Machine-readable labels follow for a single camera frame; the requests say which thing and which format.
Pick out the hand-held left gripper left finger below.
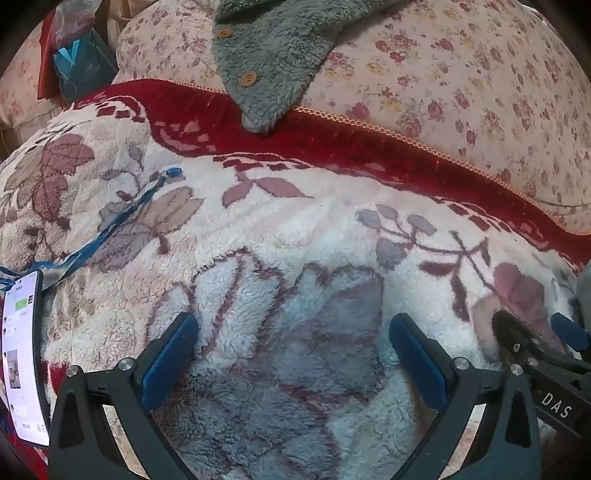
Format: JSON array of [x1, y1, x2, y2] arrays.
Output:
[[48, 312, 200, 480]]

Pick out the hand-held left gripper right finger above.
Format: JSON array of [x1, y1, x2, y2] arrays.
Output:
[[389, 312, 542, 480]]

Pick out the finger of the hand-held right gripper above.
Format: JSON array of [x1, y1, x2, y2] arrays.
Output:
[[551, 312, 591, 354], [491, 310, 591, 377]]

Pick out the grey pants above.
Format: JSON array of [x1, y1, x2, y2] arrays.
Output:
[[575, 260, 591, 324]]

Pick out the white smartphone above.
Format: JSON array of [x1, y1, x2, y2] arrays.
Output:
[[1, 270, 51, 448]]

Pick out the floral fleece blanket red border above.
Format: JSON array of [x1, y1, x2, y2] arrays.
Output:
[[0, 78, 591, 480]]

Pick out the floral rose print quilt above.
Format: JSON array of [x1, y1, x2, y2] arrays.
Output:
[[115, 0, 591, 236]]

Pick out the blue plastic bag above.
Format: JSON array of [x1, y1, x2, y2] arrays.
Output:
[[52, 28, 120, 104]]

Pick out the floral pillow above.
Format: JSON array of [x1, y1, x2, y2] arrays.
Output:
[[0, 23, 61, 132]]

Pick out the grey fleece jacket wooden buttons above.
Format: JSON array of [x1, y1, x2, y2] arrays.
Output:
[[212, 0, 416, 137]]

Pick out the red cloth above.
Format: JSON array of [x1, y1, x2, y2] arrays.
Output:
[[38, 11, 63, 100]]

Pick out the blue lanyard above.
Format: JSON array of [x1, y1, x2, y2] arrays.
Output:
[[0, 167, 185, 296]]

